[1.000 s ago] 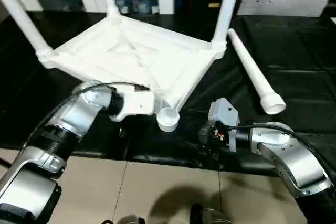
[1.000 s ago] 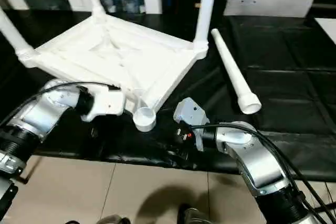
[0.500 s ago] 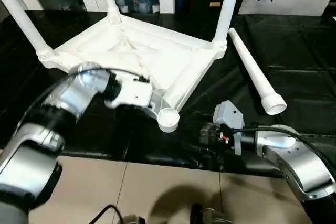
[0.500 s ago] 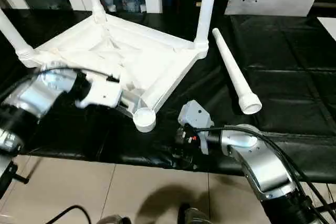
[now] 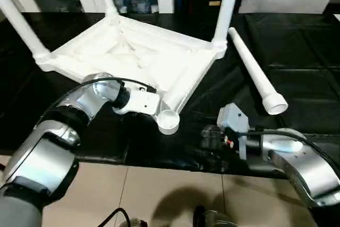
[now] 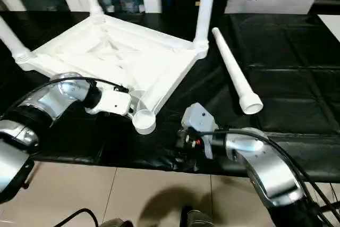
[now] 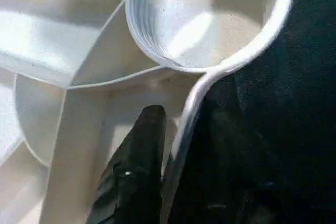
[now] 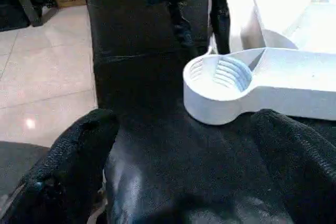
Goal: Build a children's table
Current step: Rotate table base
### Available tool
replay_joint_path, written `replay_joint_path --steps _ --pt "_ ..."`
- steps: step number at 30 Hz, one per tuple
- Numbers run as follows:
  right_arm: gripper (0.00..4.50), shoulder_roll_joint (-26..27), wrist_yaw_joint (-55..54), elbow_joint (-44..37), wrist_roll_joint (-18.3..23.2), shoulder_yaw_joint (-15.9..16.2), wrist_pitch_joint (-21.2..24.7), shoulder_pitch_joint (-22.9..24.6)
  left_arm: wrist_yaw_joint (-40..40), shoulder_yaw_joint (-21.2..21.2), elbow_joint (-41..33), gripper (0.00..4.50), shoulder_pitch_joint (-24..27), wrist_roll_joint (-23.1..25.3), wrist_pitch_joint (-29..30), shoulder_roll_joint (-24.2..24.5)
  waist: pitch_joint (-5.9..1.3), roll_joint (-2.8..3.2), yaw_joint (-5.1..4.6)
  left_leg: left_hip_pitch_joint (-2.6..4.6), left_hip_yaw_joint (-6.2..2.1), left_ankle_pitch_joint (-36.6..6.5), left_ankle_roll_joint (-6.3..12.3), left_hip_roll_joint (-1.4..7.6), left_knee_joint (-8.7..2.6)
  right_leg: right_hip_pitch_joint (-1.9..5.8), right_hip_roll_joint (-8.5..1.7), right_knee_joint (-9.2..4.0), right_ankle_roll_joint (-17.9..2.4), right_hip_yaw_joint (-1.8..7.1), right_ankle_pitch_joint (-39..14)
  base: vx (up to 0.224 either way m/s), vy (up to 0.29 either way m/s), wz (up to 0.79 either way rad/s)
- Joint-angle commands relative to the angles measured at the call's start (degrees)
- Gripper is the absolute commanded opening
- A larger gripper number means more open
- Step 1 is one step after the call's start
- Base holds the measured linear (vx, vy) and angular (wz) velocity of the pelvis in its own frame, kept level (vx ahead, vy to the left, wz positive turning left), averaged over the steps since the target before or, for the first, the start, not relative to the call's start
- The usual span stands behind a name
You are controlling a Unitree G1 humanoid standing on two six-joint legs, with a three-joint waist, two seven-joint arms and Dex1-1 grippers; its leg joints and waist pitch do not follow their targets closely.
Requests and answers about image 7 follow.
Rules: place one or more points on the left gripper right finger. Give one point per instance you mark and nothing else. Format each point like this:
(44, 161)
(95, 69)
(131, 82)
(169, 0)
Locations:
(223, 176)

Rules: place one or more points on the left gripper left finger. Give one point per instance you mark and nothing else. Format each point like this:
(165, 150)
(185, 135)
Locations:
(136, 169)

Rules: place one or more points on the white plastic table top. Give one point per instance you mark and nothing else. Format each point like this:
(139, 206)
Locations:
(78, 51)

